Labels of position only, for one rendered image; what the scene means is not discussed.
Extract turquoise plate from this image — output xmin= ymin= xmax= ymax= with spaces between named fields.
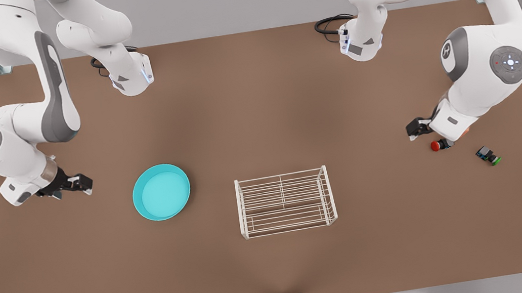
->
xmin=129 ymin=160 xmax=195 ymax=224

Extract red button switch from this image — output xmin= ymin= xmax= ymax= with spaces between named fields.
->
xmin=430 ymin=138 xmax=454 ymax=152

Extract green button switch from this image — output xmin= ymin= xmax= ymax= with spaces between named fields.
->
xmin=475 ymin=144 xmax=503 ymax=169

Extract black cable loop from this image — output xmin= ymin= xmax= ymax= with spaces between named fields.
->
xmin=313 ymin=12 xmax=359 ymax=46
xmin=89 ymin=45 xmax=142 ymax=79

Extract white wire shelf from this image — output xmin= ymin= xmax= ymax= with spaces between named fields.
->
xmin=233 ymin=164 xmax=340 ymax=240

